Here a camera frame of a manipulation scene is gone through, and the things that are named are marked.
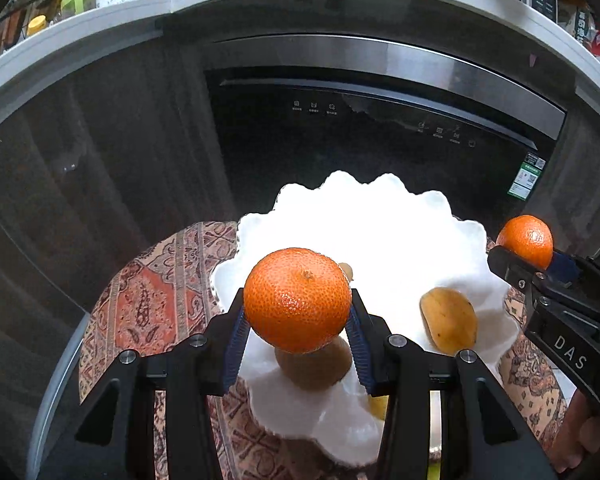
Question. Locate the orange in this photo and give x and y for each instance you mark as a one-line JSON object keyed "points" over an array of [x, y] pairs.
{"points": [[297, 300], [527, 240]]}

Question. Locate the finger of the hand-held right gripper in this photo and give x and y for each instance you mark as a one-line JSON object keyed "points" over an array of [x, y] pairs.
{"points": [[565, 267], [512, 270]]}

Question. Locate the teal plastic bag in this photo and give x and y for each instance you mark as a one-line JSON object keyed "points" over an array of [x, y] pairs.
{"points": [[580, 27]]}

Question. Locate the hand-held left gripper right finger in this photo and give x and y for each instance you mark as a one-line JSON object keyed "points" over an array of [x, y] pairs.
{"points": [[361, 350]]}

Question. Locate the white scalloped bowl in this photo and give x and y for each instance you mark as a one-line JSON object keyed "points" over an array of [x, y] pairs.
{"points": [[405, 240]]}

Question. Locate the patterned red tablecloth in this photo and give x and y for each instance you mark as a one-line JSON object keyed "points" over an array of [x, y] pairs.
{"points": [[150, 300]]}

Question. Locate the green lid jar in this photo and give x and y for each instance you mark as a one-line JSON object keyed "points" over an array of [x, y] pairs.
{"points": [[77, 0]]}

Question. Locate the yellow lid bottle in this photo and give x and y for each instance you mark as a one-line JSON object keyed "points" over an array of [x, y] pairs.
{"points": [[37, 25]]}

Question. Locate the yellow pear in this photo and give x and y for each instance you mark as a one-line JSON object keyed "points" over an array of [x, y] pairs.
{"points": [[378, 406]]}

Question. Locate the yellow mango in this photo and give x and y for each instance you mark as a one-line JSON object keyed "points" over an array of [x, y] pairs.
{"points": [[447, 320]]}

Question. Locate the brown kiwi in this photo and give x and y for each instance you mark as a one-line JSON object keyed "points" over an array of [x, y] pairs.
{"points": [[312, 372]]}

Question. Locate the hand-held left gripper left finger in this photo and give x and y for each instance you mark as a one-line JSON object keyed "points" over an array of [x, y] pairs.
{"points": [[234, 345]]}

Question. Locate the black built-in dishwasher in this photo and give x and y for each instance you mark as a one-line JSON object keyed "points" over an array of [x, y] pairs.
{"points": [[330, 150]]}

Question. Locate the small round brown fruit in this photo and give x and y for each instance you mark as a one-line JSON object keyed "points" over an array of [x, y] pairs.
{"points": [[348, 271]]}

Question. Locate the person's right hand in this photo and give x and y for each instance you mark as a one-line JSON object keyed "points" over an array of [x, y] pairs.
{"points": [[582, 435]]}

